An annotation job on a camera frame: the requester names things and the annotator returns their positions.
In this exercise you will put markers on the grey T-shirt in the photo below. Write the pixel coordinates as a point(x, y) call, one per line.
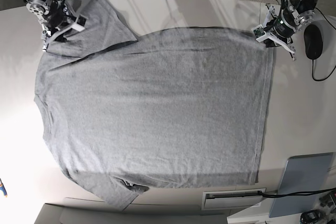
point(178, 108)

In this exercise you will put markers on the black device blue trim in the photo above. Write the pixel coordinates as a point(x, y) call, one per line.
point(312, 216)

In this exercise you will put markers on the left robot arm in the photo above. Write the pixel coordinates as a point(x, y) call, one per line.
point(293, 15)

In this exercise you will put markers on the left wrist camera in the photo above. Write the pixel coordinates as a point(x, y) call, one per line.
point(261, 33)

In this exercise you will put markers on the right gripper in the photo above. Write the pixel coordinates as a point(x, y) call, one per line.
point(56, 17)

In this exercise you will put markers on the blue orange tool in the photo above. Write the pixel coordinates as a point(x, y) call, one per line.
point(2, 188)

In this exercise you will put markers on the white table cable tray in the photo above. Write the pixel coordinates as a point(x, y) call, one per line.
point(232, 199)

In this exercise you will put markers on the black computer mouse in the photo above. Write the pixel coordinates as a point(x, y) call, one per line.
point(313, 42)

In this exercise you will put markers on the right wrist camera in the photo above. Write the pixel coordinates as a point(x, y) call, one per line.
point(78, 22)

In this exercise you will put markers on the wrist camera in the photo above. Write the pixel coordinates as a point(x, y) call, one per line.
point(261, 33)
point(78, 22)

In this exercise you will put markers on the grey laptop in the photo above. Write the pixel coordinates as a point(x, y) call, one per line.
point(302, 173)

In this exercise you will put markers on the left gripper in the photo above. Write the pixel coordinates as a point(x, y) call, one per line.
point(284, 25)

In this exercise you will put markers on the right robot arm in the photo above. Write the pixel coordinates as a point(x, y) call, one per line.
point(36, 8)

